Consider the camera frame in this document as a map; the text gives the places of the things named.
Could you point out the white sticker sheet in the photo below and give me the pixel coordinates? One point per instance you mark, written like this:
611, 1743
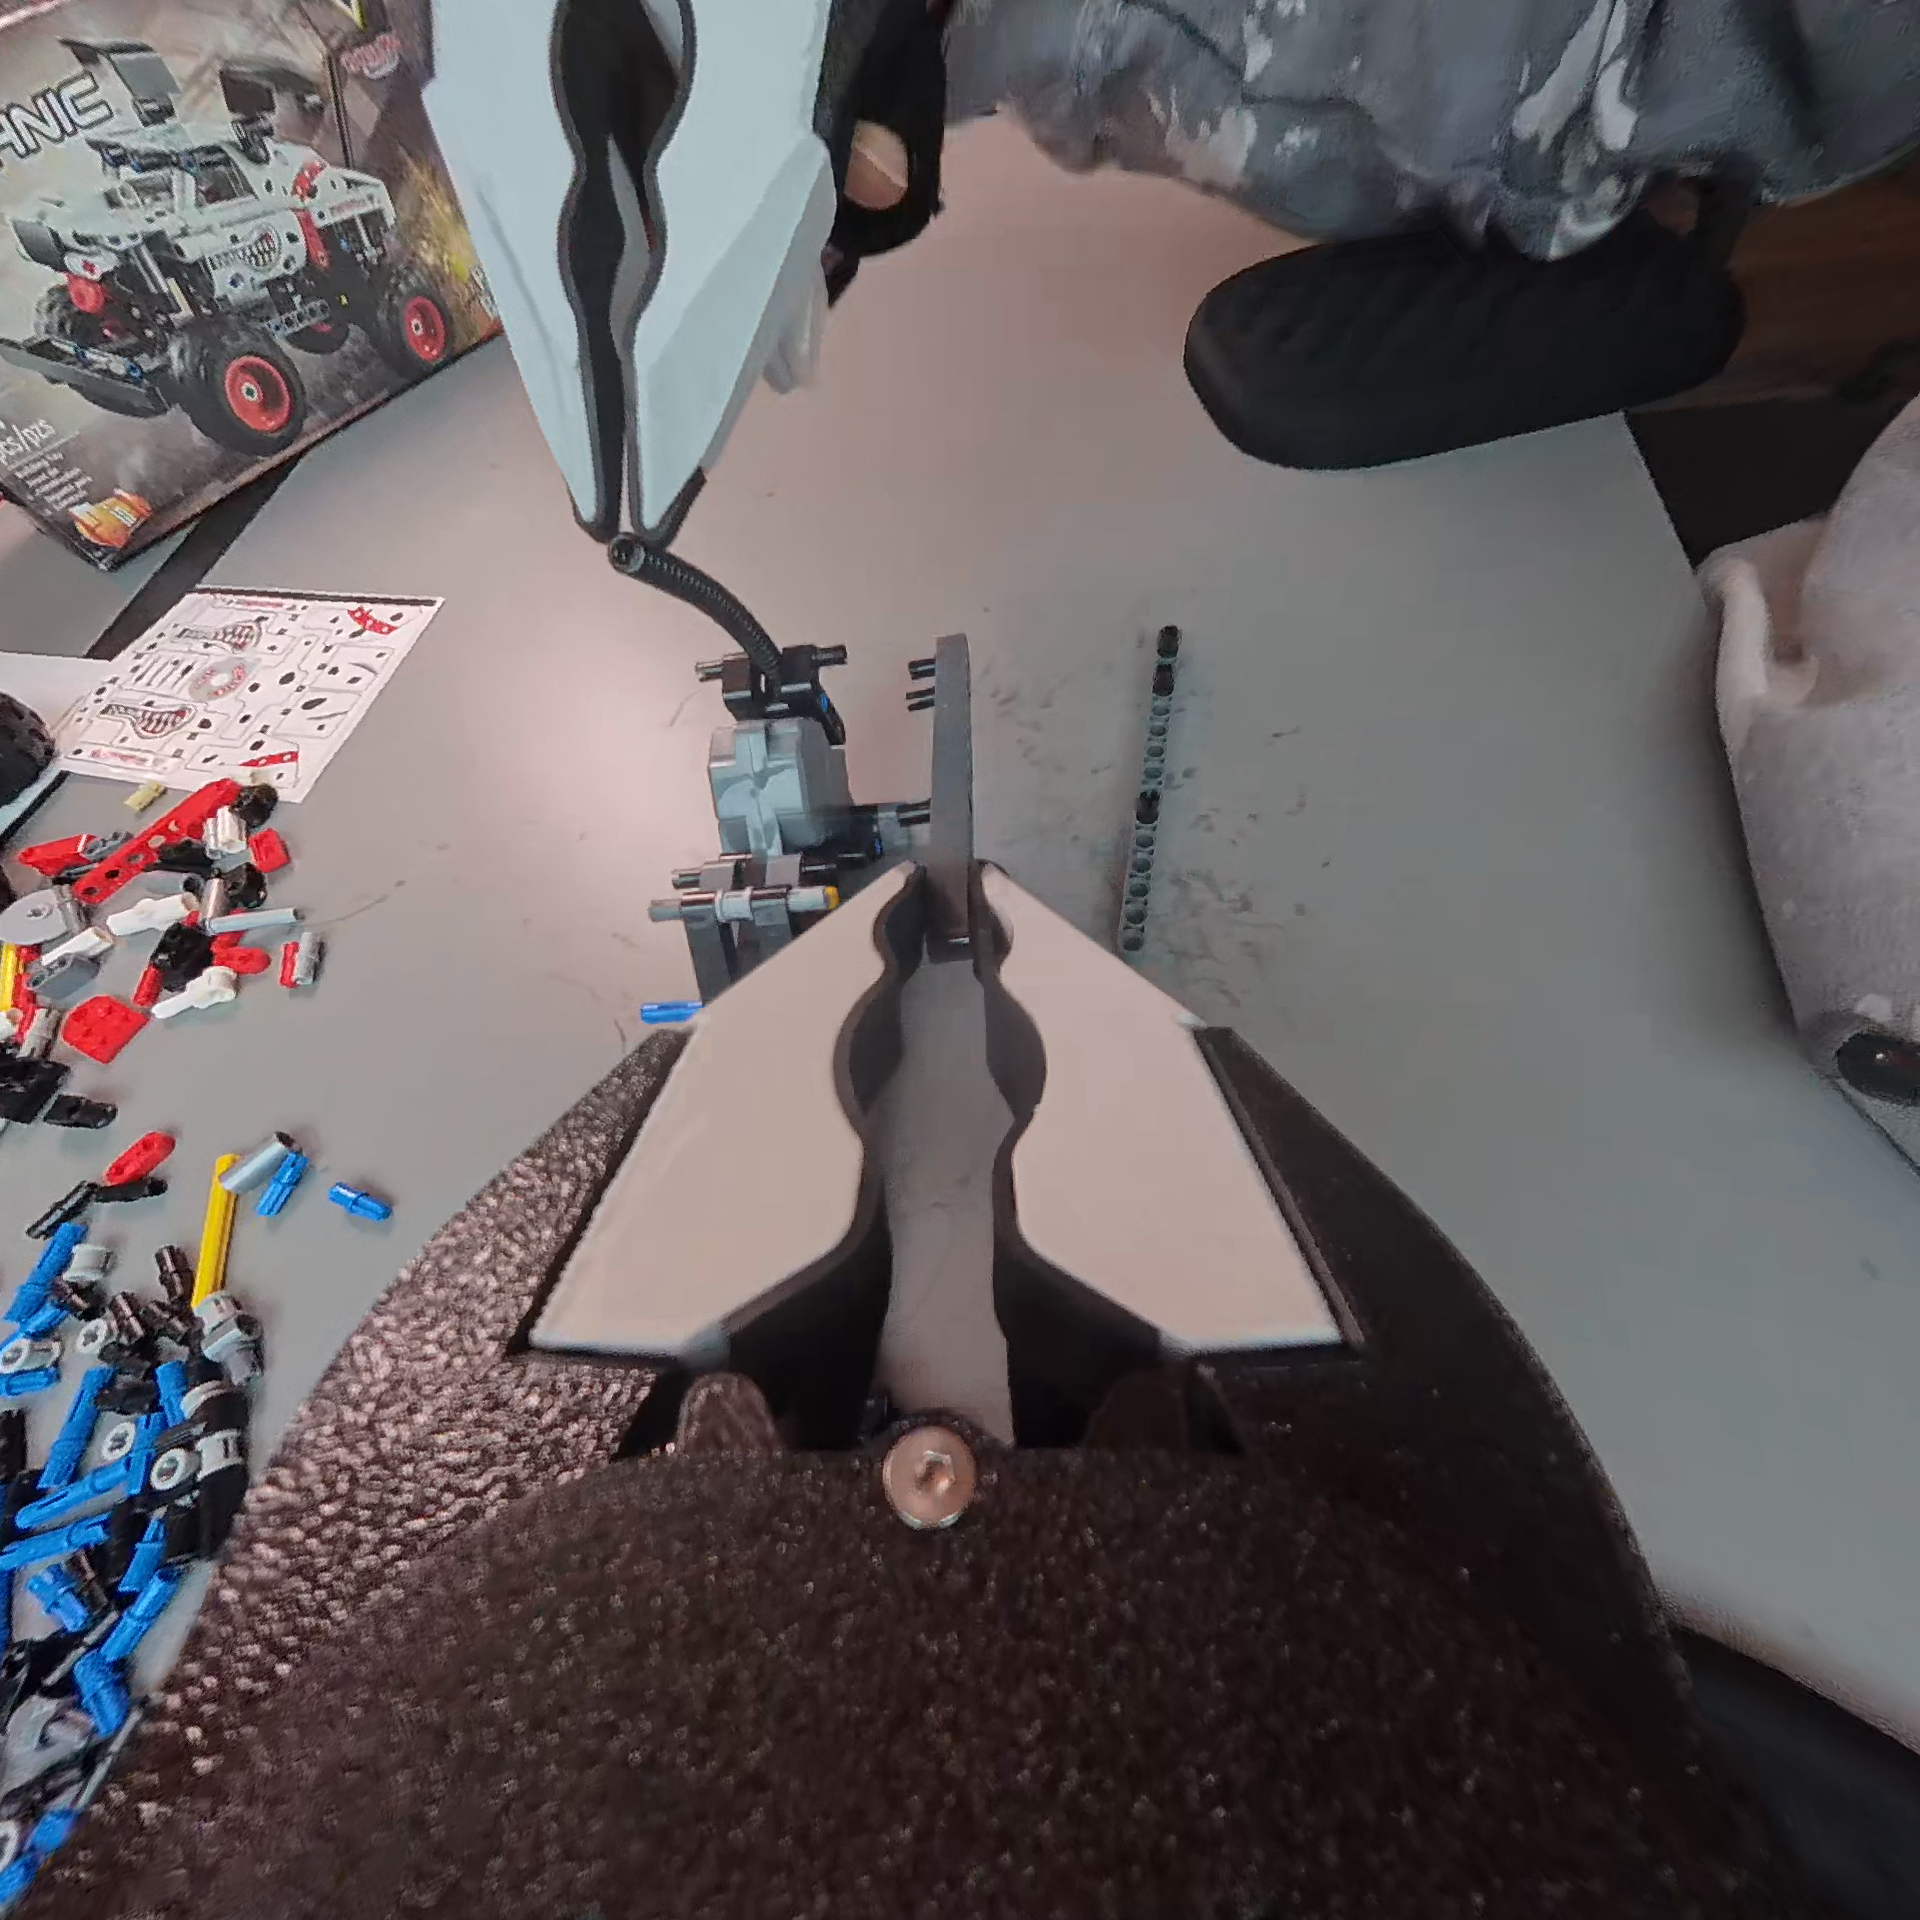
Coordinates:
255, 690

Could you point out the black rubber toy tyre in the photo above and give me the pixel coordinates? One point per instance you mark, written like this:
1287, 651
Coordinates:
23, 751

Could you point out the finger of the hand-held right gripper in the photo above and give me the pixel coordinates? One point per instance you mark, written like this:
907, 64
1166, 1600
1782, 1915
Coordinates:
734, 224
511, 182

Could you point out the grey black tube piece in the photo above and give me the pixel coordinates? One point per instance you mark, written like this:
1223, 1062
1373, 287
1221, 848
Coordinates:
258, 1159

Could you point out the blue connector pin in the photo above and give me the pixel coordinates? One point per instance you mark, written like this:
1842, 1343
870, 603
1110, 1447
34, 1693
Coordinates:
281, 1182
362, 1201

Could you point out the person's grey hoodie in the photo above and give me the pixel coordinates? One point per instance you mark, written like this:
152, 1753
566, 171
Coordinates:
1816, 751

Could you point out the long grey beam with pins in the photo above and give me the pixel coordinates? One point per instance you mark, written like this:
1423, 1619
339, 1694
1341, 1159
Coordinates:
1147, 870

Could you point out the person's right forearm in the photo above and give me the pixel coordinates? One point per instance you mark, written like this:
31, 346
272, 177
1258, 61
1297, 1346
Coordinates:
1349, 90

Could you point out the long grey perforated beam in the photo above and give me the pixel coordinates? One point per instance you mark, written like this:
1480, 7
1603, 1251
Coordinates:
954, 779

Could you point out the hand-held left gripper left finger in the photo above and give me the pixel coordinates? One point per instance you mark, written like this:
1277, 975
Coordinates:
704, 1201

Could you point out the pile of blue black pins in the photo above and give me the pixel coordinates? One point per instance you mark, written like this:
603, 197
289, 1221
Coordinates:
105, 1471

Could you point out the toy truck set box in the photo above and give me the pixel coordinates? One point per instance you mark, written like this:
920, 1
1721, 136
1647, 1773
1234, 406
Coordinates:
224, 224

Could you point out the toy truck chassis assembly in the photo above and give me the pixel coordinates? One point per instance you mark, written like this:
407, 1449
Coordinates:
765, 774

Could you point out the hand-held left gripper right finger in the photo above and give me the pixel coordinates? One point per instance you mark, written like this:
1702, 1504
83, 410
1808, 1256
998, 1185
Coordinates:
1155, 1201

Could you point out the yellow axle rod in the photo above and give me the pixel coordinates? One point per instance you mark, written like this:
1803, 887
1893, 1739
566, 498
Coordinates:
218, 1223

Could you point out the pile of toy brick pieces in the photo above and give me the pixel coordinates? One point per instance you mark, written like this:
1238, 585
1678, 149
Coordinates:
149, 930

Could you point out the person's right hand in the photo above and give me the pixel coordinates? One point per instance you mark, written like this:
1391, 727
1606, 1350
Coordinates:
886, 61

